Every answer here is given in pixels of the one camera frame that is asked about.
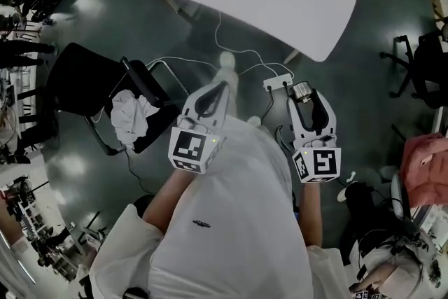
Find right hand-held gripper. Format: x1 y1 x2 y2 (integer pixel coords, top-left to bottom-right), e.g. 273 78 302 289
286 88 342 183

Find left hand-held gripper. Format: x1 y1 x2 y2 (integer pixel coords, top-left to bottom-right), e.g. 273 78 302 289
167 81 231 174

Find person's right forearm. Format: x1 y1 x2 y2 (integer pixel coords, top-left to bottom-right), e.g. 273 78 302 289
300 180 325 246

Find person's left forearm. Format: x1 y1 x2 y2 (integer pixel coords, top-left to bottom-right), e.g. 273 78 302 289
142 166 201 234

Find person's light trouser leg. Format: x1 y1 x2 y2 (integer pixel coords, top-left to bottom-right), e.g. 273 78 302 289
212 63 242 120

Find person's white shoe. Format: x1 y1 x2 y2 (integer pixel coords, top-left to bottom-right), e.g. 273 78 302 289
219 50 236 69

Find white power strip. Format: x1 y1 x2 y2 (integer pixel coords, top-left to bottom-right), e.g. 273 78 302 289
262 73 294 91

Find white crumpled cloth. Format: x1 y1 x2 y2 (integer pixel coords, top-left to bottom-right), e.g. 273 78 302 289
110 89 162 148

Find black folding chair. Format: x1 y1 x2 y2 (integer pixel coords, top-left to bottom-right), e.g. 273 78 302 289
47 42 190 155

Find black office chair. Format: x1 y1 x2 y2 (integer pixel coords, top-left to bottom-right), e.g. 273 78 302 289
379 23 448 110

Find person's white t-shirt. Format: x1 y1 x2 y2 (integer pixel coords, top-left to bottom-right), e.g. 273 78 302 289
89 114 351 299

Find pink jacket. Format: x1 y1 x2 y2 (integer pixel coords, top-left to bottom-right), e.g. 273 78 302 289
400 132 448 209

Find black power cable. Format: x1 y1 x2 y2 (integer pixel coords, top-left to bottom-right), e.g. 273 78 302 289
260 82 293 120

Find white power cable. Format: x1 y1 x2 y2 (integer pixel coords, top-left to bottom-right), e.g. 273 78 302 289
145 10 295 80

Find thin black floor cable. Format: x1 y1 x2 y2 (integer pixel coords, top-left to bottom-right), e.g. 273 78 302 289
124 147 157 195

